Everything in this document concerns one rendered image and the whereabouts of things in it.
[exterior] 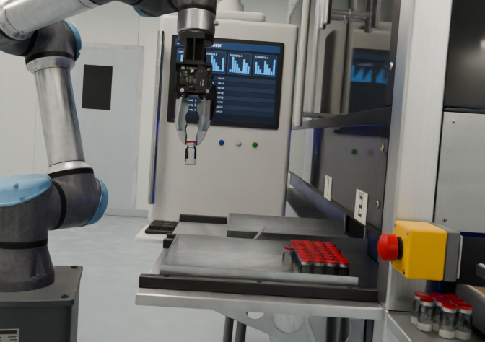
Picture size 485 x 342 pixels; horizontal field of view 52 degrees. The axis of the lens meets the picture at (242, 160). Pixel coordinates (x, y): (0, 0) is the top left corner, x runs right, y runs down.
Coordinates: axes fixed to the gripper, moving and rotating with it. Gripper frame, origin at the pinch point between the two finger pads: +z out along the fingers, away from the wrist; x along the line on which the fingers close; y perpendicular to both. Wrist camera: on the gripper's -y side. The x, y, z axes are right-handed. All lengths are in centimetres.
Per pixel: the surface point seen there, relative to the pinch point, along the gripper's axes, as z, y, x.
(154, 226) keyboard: 24, -64, -14
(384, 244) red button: 15.9, 29.1, 29.6
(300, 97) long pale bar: -18, -52, 30
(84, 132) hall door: -39, -537, -160
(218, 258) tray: 24.5, -5.5, 6.5
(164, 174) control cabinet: 8, -80, -13
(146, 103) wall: -79, -532, -85
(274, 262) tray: 24.8, -5.0, 18.3
